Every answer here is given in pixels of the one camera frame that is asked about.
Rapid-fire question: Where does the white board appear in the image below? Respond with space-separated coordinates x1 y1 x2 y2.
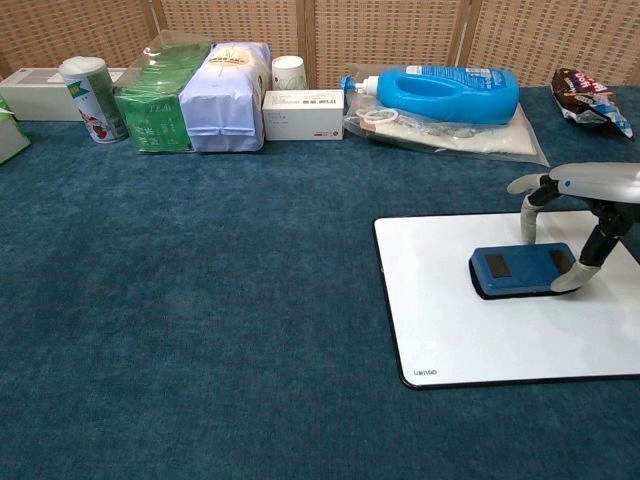
373 209 640 391

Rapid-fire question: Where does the blue detergent pump bottle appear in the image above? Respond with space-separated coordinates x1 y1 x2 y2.
341 64 521 126

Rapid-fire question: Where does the white paper cup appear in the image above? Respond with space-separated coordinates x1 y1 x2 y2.
271 55 308 92

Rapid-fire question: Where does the green tissue pack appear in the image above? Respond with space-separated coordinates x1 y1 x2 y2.
0 94 32 166

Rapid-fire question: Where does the white power strip box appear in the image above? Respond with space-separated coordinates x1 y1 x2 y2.
0 67 131 122

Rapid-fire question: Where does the woven rattan folding screen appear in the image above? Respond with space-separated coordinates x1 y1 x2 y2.
0 0 640 89

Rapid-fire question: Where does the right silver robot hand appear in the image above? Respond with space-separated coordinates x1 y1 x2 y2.
506 162 640 294

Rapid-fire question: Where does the blue board eraser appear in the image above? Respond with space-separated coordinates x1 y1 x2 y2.
468 242 576 301

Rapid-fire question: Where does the blue felt table cover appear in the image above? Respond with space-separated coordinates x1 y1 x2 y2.
0 84 640 480

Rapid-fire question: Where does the white lavender paper bag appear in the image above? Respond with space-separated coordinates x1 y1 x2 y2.
178 41 274 154

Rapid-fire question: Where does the clear plastic zip bag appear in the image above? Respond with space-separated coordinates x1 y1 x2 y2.
342 62 551 169

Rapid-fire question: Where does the green tea box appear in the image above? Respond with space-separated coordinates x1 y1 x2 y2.
113 30 214 155

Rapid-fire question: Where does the small white cardboard box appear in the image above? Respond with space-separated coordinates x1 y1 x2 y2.
261 89 346 142

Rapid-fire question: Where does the brown snack bag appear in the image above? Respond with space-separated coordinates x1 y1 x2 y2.
551 67 635 140

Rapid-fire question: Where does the white lidded cylindrical can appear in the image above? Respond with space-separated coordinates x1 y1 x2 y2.
59 56 129 145

